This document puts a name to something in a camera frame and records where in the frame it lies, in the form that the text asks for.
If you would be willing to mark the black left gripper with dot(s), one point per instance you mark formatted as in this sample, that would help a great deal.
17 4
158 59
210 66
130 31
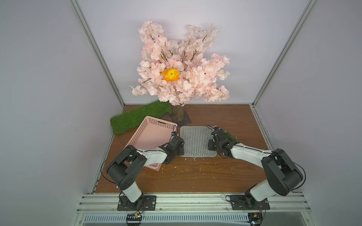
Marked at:
177 144

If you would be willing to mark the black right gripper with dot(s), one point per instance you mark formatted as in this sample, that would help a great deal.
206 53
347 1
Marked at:
216 138

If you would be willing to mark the grey striped dishcloth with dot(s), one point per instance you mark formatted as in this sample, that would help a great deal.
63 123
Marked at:
196 141

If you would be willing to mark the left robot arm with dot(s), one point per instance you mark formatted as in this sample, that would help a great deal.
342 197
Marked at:
126 167

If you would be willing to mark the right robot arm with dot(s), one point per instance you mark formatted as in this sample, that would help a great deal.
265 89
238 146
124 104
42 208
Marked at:
282 174

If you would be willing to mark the white pot succulent plant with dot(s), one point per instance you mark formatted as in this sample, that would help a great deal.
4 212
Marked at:
231 137

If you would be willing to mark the pink perforated plastic basket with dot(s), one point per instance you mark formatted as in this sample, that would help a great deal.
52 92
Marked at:
152 133

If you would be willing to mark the green artificial grass mat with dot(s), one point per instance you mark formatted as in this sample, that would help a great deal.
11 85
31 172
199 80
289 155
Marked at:
133 118

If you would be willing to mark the orange artificial flower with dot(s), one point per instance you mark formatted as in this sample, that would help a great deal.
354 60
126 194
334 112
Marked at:
171 75

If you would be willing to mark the pink cherry blossom tree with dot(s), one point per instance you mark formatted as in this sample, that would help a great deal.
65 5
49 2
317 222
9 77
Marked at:
198 75

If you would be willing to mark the dark metal tree base plate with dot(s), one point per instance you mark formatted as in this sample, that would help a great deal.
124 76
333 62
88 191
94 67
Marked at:
185 121

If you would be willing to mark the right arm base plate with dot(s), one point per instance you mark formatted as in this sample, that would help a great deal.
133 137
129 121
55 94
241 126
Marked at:
246 203

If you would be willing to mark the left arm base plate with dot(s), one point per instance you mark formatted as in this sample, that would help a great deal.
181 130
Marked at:
144 203

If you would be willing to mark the aluminium front rail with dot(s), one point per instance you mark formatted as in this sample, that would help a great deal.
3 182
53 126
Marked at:
193 202

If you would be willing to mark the aluminium frame corner post left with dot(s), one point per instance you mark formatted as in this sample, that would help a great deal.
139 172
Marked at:
76 7

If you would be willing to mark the aluminium frame corner post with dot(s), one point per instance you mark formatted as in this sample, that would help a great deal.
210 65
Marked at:
291 39
76 7

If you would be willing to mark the aluminium frame corner post right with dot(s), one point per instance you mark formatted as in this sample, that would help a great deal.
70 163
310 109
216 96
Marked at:
291 39

